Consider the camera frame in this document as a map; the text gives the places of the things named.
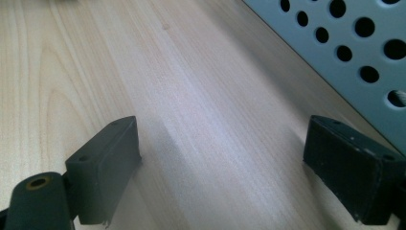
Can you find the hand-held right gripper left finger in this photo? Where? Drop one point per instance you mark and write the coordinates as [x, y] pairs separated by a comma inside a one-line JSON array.
[[105, 172]]

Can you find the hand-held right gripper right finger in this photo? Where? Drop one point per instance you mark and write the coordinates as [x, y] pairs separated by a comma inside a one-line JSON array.
[[351, 172]]

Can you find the light blue perforated panel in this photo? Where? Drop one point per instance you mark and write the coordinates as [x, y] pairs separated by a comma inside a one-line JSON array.
[[344, 48]]

